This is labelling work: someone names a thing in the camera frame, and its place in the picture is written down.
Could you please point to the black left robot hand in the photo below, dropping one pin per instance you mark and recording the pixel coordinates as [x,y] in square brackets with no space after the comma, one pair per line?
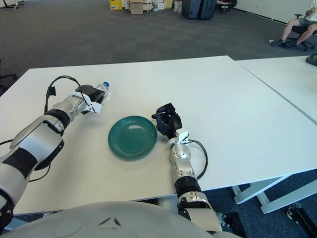
[92,93]

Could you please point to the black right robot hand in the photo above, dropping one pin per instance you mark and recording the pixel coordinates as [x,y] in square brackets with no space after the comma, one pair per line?
[171,121]

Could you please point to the clear water bottle blue cap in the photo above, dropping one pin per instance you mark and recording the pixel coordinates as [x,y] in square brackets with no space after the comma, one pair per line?
[104,85]

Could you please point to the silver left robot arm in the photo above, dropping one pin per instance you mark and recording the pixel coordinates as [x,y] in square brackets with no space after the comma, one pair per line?
[42,138]

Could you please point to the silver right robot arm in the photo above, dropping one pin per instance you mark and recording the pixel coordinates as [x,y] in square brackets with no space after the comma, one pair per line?
[183,161]

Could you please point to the green round plate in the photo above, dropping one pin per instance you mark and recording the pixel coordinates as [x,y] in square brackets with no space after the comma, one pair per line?
[132,137]

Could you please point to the black office chair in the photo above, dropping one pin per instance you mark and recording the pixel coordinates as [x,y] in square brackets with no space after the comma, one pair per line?
[7,78]

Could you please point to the yellow box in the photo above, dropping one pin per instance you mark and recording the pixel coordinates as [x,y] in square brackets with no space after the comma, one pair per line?
[116,4]

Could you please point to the brown cardboard box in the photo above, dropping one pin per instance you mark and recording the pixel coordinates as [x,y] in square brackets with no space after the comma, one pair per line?
[136,7]

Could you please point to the stack of white boxes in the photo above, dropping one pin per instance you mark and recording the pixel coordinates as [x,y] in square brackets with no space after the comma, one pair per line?
[159,5]

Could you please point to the white plastic bag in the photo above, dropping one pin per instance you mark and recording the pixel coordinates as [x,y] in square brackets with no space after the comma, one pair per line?
[177,7]

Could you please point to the dark blue suitcase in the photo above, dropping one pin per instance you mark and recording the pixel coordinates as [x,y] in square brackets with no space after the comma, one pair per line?
[191,8]

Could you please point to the black suitcase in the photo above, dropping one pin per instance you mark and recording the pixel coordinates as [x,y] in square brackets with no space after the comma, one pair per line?
[208,8]

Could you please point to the black floor base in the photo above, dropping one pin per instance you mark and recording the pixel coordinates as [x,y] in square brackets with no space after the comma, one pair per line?
[235,223]

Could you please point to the grey robot torso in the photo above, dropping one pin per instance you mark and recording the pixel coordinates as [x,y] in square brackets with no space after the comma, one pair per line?
[99,223]

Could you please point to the black and red chair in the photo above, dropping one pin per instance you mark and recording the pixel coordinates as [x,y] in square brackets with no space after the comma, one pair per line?
[226,5]

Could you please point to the seated person in shorts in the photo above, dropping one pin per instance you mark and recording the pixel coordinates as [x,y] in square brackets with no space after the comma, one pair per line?
[291,26]

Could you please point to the black device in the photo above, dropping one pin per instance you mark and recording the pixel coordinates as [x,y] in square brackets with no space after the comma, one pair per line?
[312,60]

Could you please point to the black swivel chair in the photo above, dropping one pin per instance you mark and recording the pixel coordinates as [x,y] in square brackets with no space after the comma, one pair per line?
[299,29]

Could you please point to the black stand with caster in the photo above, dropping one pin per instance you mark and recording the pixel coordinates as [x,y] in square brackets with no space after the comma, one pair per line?
[304,219]

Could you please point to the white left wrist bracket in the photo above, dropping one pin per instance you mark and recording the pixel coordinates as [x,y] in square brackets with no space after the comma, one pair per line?
[95,106]

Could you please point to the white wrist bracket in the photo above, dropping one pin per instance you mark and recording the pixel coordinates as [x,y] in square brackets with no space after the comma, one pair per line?
[95,106]
[183,136]

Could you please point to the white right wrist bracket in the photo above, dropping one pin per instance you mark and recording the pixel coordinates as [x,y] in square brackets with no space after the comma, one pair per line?
[183,136]

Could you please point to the white metal floor frame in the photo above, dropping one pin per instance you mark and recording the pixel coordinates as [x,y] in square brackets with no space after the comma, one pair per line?
[12,4]

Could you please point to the white table leg frame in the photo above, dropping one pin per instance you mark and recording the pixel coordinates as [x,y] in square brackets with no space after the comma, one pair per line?
[32,216]
[272,193]

